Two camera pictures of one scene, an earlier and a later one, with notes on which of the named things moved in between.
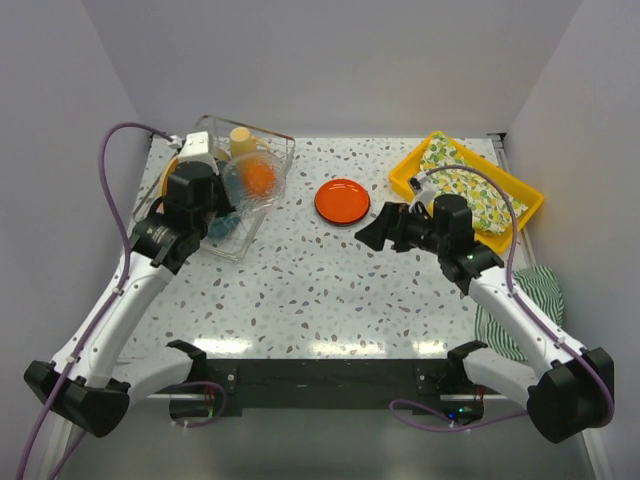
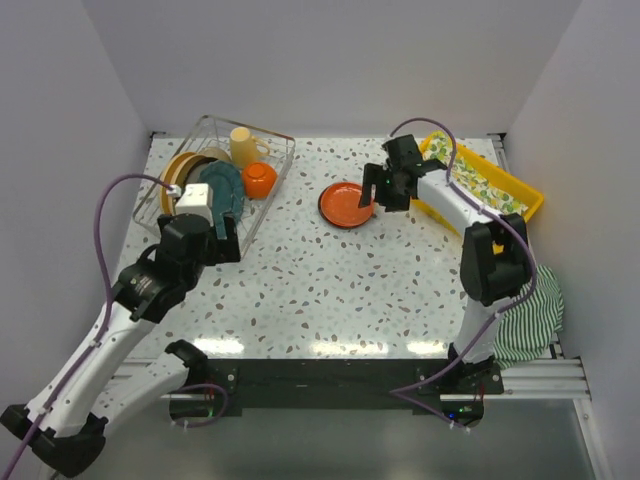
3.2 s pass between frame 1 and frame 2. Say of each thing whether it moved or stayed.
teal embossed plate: stayed
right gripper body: moved
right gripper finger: moved
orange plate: stayed
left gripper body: moved
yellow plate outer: stayed
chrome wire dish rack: stayed
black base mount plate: stayed
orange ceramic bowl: stayed
